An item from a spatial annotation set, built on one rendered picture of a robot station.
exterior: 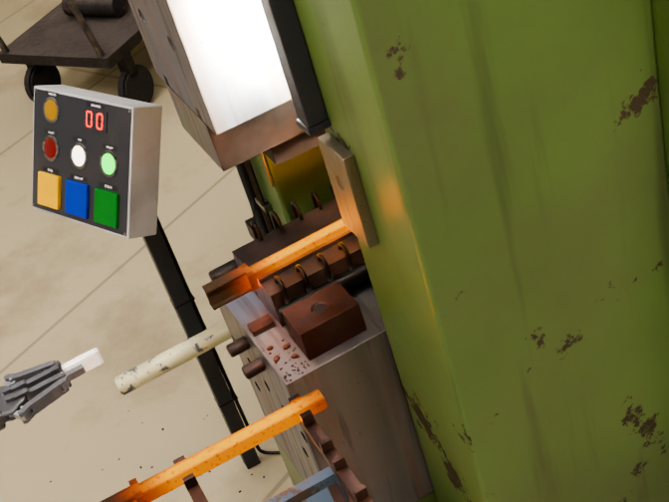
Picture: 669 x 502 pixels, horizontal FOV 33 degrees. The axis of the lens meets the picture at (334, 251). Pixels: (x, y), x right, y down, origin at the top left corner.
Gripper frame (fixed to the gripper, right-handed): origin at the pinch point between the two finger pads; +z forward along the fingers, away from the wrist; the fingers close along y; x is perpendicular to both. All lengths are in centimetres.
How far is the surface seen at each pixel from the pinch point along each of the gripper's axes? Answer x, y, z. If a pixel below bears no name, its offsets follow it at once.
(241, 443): -2.0, 35.8, 16.3
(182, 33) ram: 55, 12, 35
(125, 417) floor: -100, -101, 2
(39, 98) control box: 18, -71, 18
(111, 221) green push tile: -0.7, -41.1, 18.6
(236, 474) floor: -100, -57, 22
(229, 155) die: 29.7, 7.5, 36.8
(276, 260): 1.2, 0.8, 39.7
